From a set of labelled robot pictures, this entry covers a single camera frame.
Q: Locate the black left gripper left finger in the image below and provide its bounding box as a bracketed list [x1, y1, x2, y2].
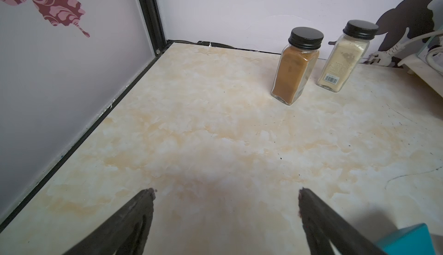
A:
[65, 188, 155, 255]

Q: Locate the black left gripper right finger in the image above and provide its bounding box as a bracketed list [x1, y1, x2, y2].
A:
[298, 188, 385, 255]

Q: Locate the teal triangular block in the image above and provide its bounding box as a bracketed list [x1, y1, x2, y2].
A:
[376, 223, 436, 255]

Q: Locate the mint green toaster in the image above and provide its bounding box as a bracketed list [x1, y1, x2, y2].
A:
[398, 35, 443, 96]

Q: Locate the beige spice jar black lid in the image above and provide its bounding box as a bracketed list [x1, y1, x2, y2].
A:
[316, 20, 379, 93]

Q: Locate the white toaster power cable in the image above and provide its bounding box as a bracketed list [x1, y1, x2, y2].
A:
[365, 27, 443, 67]

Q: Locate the brown spice jar black lid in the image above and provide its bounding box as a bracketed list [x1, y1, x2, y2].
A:
[271, 27, 324, 106]

